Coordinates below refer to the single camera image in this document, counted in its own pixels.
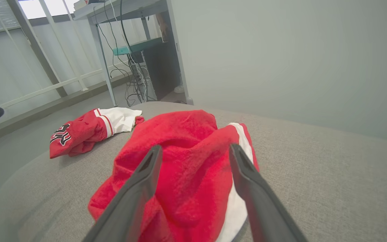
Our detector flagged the red shorts with white stripe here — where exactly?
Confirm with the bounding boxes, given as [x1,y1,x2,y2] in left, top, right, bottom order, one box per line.
[88,110,259,242]

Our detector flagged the teal flat box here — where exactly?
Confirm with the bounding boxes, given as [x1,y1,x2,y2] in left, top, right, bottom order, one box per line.
[113,37,164,56]

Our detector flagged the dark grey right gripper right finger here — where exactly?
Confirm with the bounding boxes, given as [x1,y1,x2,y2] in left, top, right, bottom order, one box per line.
[229,144,308,242]

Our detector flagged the grey metal desk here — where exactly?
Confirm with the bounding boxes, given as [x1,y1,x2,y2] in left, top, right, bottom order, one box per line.
[74,0,194,107]

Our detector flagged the black hanging desk cable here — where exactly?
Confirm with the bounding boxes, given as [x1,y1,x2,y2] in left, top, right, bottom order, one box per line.
[93,0,157,107]

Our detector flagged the black computer tower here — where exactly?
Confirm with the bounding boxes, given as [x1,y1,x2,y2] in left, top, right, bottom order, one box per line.
[130,41,183,102]

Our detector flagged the grey partition panel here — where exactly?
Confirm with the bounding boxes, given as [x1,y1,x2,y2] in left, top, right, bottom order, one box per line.
[167,0,387,144]

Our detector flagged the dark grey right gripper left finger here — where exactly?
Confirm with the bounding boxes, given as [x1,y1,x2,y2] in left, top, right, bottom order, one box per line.
[83,145,163,242]

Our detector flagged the red jersey with white sleeves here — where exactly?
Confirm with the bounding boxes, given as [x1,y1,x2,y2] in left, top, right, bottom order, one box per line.
[49,107,145,159]

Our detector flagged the white metal railing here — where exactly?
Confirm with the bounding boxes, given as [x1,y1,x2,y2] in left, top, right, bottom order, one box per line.
[0,0,137,110]

